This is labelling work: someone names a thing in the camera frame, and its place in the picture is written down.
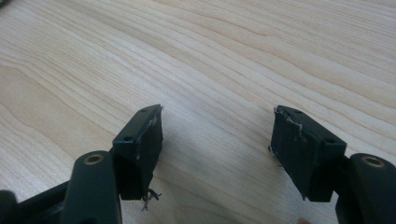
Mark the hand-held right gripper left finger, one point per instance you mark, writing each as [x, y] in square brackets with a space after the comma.
[137, 155]

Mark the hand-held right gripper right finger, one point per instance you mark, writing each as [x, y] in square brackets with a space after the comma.
[302, 155]

